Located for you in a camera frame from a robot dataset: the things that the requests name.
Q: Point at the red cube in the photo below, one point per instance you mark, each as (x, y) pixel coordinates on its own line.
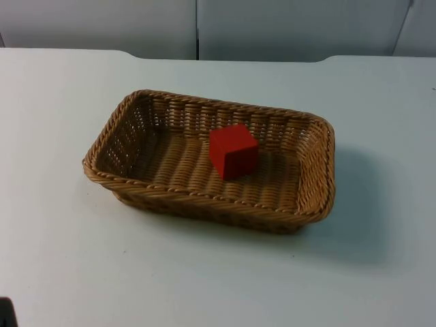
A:
(231, 153)

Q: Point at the pale brown wicker basket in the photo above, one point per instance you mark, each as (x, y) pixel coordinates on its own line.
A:
(190, 170)

